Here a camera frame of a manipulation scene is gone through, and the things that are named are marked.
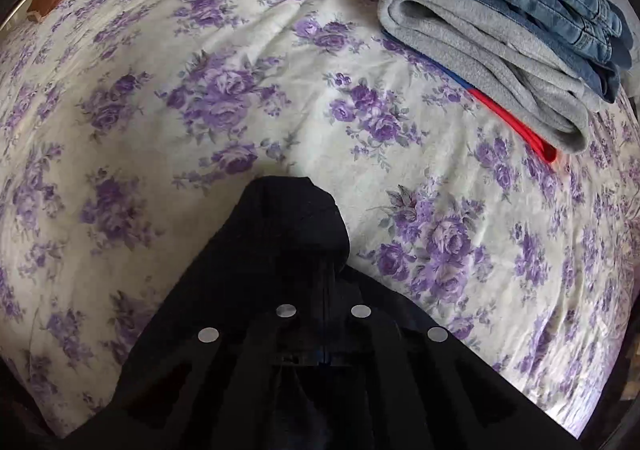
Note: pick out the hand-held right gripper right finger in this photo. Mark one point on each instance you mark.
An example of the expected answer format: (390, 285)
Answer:
(350, 330)

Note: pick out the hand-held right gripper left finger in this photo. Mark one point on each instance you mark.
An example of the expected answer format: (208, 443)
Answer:
(300, 330)

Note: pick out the dark navy pants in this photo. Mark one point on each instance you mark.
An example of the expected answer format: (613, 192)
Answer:
(295, 230)

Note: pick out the folded grey fleece pants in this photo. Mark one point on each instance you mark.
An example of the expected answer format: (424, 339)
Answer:
(475, 44)

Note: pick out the red folded cloth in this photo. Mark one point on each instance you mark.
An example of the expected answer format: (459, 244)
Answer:
(515, 122)

